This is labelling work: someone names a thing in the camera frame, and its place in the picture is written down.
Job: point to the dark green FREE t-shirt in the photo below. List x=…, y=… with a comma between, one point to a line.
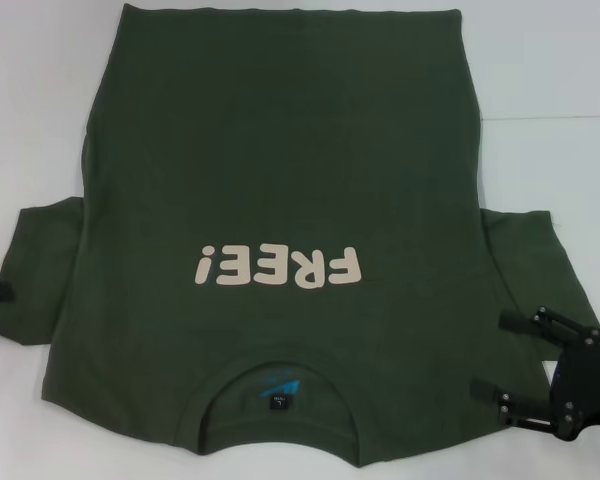
x=280, y=150

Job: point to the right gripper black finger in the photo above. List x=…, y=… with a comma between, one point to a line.
x=525, y=410
x=555, y=327

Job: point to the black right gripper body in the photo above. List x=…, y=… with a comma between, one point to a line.
x=587, y=385

